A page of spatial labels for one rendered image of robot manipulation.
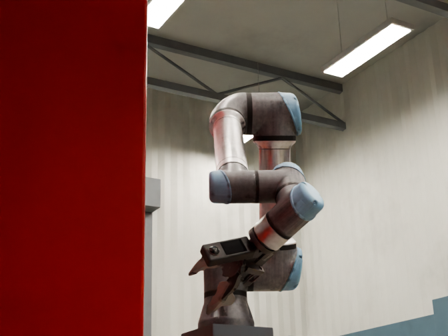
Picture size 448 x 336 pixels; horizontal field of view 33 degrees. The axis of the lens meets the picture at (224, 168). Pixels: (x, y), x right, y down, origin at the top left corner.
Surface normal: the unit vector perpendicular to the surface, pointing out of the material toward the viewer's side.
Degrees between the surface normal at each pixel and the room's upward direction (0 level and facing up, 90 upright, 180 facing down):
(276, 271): 112
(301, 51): 180
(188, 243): 90
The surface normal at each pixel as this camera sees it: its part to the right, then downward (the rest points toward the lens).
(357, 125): -0.77, -0.21
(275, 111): 0.04, -0.07
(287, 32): 0.03, 0.93
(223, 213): 0.33, -0.34
